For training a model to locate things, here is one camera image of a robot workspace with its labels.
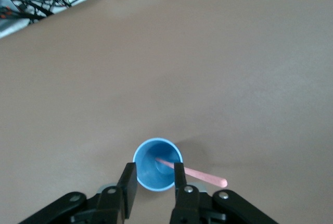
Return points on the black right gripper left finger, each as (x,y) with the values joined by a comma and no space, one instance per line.
(112,205)

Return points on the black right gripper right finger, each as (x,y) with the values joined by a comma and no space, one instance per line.
(186,205)

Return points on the pink chopstick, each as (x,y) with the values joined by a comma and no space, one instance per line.
(205,177)

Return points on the blue cup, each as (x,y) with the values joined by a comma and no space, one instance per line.
(153,174)

